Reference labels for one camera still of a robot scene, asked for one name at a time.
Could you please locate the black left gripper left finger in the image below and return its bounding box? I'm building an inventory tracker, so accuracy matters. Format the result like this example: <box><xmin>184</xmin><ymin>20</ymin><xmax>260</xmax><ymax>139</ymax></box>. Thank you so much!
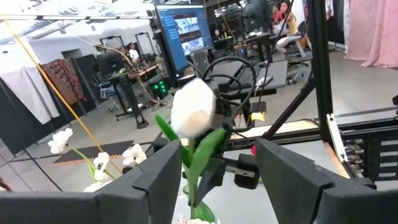
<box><xmin>0</xmin><ymin>139</ymin><xmax>183</xmax><ymax>224</ymax></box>

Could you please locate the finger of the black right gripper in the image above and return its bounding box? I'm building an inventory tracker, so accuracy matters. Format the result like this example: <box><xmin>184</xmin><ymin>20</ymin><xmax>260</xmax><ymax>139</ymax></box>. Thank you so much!
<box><xmin>195</xmin><ymin>157</ymin><xmax>227</xmax><ymax>207</ymax></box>
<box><xmin>235</xmin><ymin>154</ymin><xmax>259</xmax><ymax>190</ymax></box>

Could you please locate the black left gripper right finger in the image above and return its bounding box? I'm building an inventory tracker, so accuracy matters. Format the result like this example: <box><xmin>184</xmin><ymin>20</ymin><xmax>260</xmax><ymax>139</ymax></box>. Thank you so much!
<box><xmin>255</xmin><ymin>138</ymin><xmax>398</xmax><ymax>224</ymax></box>

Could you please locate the white artificial tulip stem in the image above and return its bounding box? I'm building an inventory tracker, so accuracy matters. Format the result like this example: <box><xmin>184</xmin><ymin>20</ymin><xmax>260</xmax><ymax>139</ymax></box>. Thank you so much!
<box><xmin>154</xmin><ymin>77</ymin><xmax>227</xmax><ymax>222</ymax></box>

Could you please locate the white veined artificial flower bunch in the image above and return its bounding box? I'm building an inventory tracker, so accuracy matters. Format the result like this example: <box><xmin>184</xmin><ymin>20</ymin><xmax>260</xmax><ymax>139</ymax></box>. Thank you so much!
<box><xmin>177</xmin><ymin>217</ymin><xmax>219</xmax><ymax>224</ymax></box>
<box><xmin>47</xmin><ymin>127</ymin><xmax>147</xmax><ymax>193</ymax></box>

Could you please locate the yellow label tag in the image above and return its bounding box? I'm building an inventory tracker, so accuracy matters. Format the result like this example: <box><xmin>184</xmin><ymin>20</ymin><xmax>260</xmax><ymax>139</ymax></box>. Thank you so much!
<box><xmin>250</xmin><ymin>111</ymin><xmax>266</xmax><ymax>123</ymax></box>

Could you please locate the black keyboard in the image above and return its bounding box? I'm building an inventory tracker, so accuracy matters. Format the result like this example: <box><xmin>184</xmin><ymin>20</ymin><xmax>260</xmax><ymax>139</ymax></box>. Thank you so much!
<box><xmin>229</xmin><ymin>64</ymin><xmax>262</xmax><ymax>89</ymax></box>

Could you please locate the black slotted equipment unit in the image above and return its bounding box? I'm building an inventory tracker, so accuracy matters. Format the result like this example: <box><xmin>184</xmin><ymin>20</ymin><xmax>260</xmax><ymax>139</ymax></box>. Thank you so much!
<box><xmin>340</xmin><ymin>124</ymin><xmax>398</xmax><ymax>183</ymax></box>

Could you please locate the black box with green lights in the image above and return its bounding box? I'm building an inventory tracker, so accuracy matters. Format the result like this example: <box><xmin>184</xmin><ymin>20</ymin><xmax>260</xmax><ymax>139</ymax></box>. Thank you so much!
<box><xmin>150</xmin><ymin>79</ymin><xmax>169</xmax><ymax>100</ymax></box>

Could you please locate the black standing desk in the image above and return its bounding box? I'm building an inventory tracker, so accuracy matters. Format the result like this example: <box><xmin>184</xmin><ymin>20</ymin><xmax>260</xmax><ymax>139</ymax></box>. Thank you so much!
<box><xmin>96</xmin><ymin>51</ymin><xmax>150</xmax><ymax>130</ymax></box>

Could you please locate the large computer monitor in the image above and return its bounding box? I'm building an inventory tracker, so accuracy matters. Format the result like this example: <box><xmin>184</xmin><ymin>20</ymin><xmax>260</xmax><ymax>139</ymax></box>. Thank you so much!
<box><xmin>154</xmin><ymin>2</ymin><xmax>214</xmax><ymax>73</ymax></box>

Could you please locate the black office chair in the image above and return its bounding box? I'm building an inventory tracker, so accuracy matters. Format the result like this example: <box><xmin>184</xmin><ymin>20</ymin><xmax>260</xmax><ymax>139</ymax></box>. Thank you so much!
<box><xmin>284</xmin><ymin>21</ymin><xmax>313</xmax><ymax>85</ymax></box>

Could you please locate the person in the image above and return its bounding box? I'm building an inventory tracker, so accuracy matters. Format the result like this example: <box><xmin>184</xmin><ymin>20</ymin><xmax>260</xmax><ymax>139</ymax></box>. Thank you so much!
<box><xmin>272</xmin><ymin>0</ymin><xmax>308</xmax><ymax>54</ymax></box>
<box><xmin>126</xmin><ymin>42</ymin><xmax>141</xmax><ymax>63</ymax></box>

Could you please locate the red patterned hanging cloth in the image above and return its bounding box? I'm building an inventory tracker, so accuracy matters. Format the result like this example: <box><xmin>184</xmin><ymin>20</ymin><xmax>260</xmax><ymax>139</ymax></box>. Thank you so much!
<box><xmin>40</xmin><ymin>58</ymin><xmax>86</xmax><ymax>106</ymax></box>

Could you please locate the white hanging cloth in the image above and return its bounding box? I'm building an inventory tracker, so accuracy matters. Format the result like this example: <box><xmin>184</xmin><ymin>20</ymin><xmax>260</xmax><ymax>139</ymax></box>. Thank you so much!
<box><xmin>0</xmin><ymin>67</ymin><xmax>60</xmax><ymax>125</ymax></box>

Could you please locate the pink curtain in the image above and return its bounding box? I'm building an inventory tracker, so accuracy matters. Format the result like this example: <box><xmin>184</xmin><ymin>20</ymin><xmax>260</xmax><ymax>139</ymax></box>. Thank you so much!
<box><xmin>343</xmin><ymin>0</ymin><xmax>398</xmax><ymax>68</ymax></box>

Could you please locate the silver aluminium bracket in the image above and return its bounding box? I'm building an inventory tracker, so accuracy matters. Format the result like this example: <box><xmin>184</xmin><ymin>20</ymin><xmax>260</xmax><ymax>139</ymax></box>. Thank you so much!
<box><xmin>325</xmin><ymin>113</ymin><xmax>349</xmax><ymax>163</ymax></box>

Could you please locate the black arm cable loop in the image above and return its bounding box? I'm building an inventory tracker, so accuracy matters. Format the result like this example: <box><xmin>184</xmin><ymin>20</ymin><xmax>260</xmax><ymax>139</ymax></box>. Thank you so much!
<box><xmin>201</xmin><ymin>55</ymin><xmax>257</xmax><ymax>131</ymax></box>

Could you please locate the yellow hanging cable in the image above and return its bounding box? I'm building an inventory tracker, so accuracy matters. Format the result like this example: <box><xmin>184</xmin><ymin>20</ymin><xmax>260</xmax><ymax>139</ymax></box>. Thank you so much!
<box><xmin>0</xmin><ymin>12</ymin><xmax>123</xmax><ymax>174</ymax></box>

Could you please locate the black aluminium table frame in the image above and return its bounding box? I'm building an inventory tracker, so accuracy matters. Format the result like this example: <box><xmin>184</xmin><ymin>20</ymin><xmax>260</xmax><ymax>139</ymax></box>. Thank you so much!
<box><xmin>229</xmin><ymin>0</ymin><xmax>398</xmax><ymax>150</ymax></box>

